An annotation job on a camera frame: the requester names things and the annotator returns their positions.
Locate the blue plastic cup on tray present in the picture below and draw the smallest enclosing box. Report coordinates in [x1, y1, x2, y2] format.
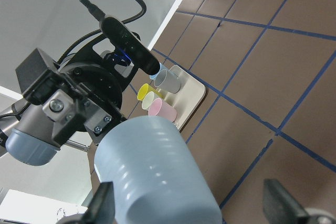
[149, 62, 168, 80]

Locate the yellow plastic cup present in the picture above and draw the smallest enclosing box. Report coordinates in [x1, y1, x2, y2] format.
[136, 83, 163, 101]

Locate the grey plastic cup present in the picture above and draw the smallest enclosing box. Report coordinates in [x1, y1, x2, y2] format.
[154, 69, 181, 94]

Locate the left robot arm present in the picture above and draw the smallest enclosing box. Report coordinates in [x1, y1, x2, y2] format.
[1, 48, 127, 166]

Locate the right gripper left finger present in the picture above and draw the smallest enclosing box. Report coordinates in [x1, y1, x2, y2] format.
[81, 182, 115, 224]

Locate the pink plastic cup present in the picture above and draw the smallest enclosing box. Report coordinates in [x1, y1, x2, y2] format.
[148, 98, 177, 122]

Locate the light blue plastic cup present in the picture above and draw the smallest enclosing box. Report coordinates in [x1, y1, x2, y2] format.
[94, 116, 222, 223]

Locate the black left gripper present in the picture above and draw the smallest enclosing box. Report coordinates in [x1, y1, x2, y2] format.
[15, 39, 128, 148]

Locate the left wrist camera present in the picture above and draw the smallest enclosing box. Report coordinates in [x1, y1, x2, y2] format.
[100, 16, 160, 75]

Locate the cream serving tray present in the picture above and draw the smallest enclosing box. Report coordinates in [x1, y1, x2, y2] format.
[157, 65, 206, 131]

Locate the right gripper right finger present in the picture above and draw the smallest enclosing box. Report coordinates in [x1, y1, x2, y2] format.
[262, 179, 309, 224]

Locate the pale green plastic cup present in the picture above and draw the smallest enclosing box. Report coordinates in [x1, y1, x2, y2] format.
[141, 91, 161, 111]

